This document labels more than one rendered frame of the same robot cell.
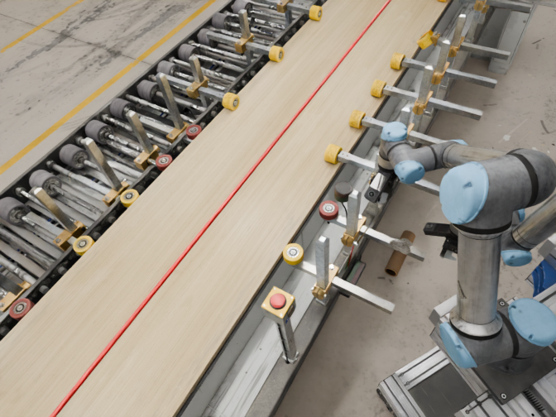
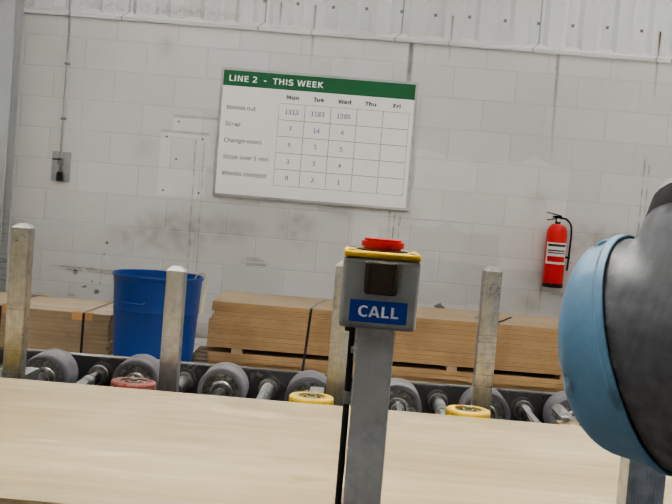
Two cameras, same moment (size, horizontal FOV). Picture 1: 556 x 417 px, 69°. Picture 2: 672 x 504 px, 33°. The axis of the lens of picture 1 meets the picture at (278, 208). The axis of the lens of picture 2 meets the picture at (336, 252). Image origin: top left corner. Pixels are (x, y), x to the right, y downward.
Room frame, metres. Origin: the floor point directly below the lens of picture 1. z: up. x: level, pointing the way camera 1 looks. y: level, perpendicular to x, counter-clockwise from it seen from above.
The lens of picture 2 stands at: (-0.22, -0.76, 1.27)
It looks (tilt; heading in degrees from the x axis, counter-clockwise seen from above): 3 degrees down; 52
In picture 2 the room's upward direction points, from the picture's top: 5 degrees clockwise
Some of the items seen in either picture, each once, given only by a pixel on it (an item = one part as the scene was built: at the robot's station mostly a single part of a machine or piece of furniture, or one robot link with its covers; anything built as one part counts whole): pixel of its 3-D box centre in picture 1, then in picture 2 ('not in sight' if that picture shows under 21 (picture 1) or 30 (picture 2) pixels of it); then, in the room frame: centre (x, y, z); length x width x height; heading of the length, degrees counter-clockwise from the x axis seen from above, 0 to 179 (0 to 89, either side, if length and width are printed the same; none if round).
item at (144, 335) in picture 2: not in sight; (156, 329); (3.08, 5.20, 0.36); 0.59 x 0.57 x 0.73; 51
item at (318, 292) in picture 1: (325, 281); not in sight; (0.67, -0.14, 0.83); 0.13 x 0.06 x 0.05; 141
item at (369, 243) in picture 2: (277, 300); (382, 248); (0.45, 0.04, 1.22); 0.04 x 0.04 x 0.02
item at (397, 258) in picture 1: (400, 252); not in sight; (1.15, -0.70, 0.04); 0.30 x 0.08 x 0.08; 141
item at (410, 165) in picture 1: (411, 162); not in sight; (0.77, -0.42, 1.33); 0.11 x 0.11 x 0.08; 5
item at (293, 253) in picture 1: (294, 258); not in sight; (0.78, -0.03, 0.85); 0.08 x 0.08 x 0.11
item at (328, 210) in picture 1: (328, 215); not in sight; (0.96, -0.21, 0.85); 0.08 x 0.08 x 0.11
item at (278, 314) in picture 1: (279, 306); (378, 291); (0.45, 0.04, 1.18); 0.07 x 0.07 x 0.08; 51
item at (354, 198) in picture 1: (352, 229); not in sight; (0.85, -0.28, 0.89); 0.03 x 0.03 x 0.48; 51
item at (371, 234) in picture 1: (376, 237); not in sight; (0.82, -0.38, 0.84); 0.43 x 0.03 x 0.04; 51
